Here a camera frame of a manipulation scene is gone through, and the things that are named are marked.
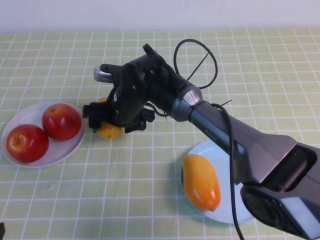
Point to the white round plate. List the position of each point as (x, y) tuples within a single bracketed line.
[(60, 152)]

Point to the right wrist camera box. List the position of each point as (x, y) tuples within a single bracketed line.
[(100, 75)]

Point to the light blue round plate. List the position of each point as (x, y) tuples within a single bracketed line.
[(226, 200)]

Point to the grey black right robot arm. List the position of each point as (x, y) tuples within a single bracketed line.
[(262, 155)]

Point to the green checked tablecloth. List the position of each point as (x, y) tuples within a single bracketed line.
[(262, 75)]

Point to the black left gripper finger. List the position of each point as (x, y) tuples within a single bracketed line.
[(2, 229)]

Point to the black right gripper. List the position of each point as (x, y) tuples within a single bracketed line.
[(130, 95)]

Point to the orange yellow mango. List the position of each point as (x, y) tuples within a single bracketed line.
[(201, 182)]

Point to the mostly red apple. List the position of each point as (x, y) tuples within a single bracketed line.
[(61, 122)]

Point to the red apple with yellow top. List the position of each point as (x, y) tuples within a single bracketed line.
[(27, 143)]

